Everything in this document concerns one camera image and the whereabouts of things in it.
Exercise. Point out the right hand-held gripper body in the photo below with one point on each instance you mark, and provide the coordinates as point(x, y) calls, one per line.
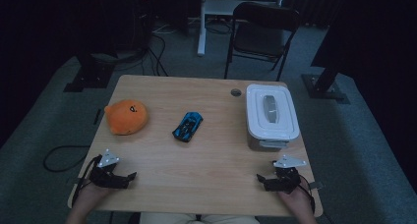
point(287, 179)

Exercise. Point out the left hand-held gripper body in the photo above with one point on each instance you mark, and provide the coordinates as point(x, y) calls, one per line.
point(106, 176)

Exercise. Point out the clear plastic storage box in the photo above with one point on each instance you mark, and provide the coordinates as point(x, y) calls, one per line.
point(259, 144)

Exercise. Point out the orange plush toy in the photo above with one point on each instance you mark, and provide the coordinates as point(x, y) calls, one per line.
point(126, 117)

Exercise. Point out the blue toy car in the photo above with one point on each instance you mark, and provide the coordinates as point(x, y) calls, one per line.
point(187, 126)

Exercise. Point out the person's right hand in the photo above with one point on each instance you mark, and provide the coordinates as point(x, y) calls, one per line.
point(300, 201)

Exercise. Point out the person's left hand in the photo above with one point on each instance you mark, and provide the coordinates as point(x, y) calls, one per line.
point(90, 196)

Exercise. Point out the grey tape strip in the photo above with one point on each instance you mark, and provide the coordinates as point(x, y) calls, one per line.
point(315, 185)
point(82, 181)

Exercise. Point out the black stand base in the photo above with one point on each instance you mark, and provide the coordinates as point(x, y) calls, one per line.
point(90, 76)
point(324, 88)

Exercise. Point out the black folding chair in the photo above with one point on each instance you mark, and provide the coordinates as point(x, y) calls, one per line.
point(259, 37)

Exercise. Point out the dark computer tower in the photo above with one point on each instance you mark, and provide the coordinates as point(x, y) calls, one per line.
point(143, 17)

